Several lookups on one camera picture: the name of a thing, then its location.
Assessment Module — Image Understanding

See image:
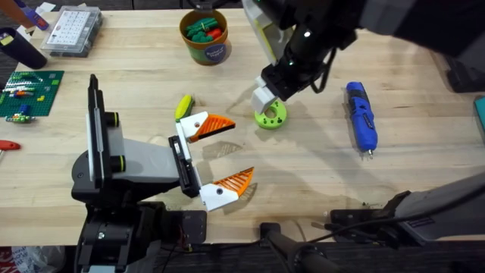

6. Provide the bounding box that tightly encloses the red white plastic bag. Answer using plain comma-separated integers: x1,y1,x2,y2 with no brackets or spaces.
0,246,66,273

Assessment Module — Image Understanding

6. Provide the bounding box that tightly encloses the blue electric screwdriver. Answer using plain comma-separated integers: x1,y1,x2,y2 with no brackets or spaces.
345,80,379,160

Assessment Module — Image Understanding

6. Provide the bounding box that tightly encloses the left wrist upright black plate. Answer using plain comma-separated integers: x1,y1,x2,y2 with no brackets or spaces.
86,74,107,190

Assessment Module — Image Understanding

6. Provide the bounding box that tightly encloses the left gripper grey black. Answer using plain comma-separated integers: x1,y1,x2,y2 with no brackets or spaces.
70,111,255,212

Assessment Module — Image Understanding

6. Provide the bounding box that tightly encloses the red handled tool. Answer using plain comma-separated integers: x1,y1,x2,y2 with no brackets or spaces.
0,140,22,161

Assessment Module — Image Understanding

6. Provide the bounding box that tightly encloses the black mount pole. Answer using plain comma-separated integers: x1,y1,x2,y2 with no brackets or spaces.
258,221,344,273

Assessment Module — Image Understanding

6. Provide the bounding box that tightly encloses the black box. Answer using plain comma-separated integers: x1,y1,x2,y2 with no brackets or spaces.
443,41,485,94

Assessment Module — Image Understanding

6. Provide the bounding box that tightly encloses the black cylinder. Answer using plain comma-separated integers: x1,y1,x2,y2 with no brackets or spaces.
0,27,49,71

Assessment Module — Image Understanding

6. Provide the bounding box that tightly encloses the brown handle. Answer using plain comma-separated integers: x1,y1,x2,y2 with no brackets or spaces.
0,0,37,30

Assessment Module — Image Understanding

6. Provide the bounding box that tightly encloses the tub of toy vegetables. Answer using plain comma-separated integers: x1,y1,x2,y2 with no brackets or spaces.
178,8,233,67

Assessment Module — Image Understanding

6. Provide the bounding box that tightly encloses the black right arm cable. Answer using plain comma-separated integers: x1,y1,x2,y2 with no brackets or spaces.
302,181,485,244

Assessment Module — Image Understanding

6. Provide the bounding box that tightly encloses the green board with toy blocks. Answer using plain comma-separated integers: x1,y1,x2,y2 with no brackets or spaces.
0,70,65,124

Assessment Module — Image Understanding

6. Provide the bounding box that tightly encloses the teal box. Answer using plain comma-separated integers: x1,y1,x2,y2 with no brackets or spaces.
473,96,485,134

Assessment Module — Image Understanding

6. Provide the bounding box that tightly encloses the right wrist upright pale plate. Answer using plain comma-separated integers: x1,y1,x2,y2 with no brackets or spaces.
241,0,293,66

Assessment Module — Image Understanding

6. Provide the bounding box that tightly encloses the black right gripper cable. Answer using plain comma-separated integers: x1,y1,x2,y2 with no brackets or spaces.
309,46,338,95

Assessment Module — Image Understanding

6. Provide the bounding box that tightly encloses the clear plastic parts box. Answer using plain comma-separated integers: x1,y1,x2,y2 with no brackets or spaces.
39,5,105,58

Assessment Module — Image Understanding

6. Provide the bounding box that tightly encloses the green disc with holes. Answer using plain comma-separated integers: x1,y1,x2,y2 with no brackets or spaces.
254,99,289,131

